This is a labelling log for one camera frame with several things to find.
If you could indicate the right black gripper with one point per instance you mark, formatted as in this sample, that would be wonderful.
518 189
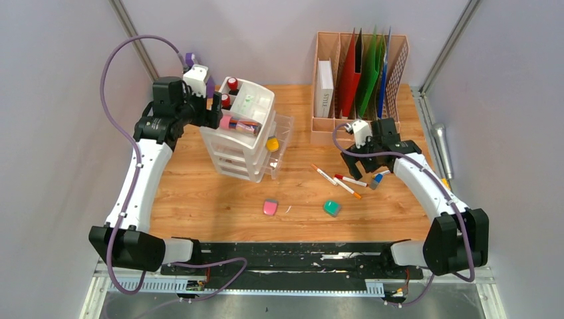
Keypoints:
350 161

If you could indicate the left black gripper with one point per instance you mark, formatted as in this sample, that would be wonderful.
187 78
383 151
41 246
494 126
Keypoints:
208 118

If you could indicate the pink highlighter pack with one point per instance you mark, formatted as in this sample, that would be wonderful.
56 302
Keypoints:
241 125

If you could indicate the red black stamp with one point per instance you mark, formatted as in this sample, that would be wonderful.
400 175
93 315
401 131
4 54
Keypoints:
226 101

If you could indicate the red round stamp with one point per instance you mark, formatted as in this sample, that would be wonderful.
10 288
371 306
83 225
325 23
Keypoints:
233 85

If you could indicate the white plastic drawer unit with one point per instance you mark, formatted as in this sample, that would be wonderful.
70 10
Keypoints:
252 137

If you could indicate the teal eraser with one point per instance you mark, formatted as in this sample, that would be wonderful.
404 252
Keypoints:
332 208

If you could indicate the yellow mini highlighter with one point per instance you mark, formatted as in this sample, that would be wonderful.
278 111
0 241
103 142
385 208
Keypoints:
272 144

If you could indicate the green folder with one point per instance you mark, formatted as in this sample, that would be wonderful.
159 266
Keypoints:
374 49

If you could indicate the white hardcover book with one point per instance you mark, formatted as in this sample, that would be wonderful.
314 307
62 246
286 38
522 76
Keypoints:
323 89

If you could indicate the red folder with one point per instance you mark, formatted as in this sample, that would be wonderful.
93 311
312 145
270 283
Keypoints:
350 74

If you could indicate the blue folder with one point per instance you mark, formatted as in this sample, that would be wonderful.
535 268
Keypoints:
380 105

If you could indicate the pink eraser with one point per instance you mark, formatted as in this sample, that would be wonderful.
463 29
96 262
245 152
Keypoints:
270 207

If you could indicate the pink plastic file organizer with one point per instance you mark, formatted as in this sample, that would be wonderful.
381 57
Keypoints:
331 46

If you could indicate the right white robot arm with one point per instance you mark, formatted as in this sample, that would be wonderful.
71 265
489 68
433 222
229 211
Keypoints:
457 241

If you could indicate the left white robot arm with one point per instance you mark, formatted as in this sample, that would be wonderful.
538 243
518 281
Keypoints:
124 240

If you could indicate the red cap white marker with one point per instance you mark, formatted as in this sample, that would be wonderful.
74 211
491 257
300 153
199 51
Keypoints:
351 180

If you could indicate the blue grey eraser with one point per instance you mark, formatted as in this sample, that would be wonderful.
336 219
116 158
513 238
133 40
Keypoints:
376 180

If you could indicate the yellow small crate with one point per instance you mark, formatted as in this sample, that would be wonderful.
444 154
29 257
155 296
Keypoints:
446 183

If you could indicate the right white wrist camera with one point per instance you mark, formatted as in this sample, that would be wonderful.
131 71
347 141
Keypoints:
361 131

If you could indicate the purple object at wall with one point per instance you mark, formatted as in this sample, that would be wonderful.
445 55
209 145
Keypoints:
190 59

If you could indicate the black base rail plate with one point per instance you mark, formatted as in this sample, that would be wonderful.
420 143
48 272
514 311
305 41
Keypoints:
298 266

